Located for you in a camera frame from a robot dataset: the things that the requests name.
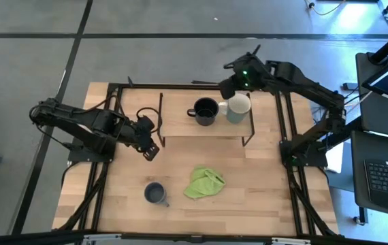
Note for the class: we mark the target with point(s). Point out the black mug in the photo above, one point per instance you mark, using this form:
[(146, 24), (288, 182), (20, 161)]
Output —
[(205, 110)]

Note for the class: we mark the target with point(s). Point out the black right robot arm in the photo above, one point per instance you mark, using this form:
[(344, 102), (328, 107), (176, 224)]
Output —
[(316, 90)]

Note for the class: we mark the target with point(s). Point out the grey-blue mug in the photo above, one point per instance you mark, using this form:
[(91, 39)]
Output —
[(154, 193)]

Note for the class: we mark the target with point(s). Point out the white paper sheet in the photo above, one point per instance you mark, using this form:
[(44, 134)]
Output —
[(335, 158)]

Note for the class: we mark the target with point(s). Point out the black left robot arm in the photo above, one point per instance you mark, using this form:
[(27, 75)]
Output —
[(95, 126)]

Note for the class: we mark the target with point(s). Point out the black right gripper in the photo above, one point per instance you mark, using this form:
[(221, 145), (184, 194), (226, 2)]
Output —
[(252, 75)]

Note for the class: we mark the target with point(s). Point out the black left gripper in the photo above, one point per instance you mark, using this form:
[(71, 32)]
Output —
[(144, 134)]

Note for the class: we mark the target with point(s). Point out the black aluminium table frame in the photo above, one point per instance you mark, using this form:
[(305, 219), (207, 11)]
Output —
[(146, 85)]

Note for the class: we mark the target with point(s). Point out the wooden shelf with black frame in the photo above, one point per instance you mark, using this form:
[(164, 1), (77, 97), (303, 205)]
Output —
[(180, 115)]

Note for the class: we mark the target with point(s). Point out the lime green cloth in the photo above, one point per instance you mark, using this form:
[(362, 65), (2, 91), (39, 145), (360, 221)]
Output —
[(204, 183)]

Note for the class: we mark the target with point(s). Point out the black monitor desk top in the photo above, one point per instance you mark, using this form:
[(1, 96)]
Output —
[(384, 119)]

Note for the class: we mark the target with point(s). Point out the black keyboard tray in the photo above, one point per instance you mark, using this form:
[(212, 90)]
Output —
[(360, 190)]

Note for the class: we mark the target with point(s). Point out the black camera mount beam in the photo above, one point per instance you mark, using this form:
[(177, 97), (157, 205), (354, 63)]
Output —
[(194, 239)]

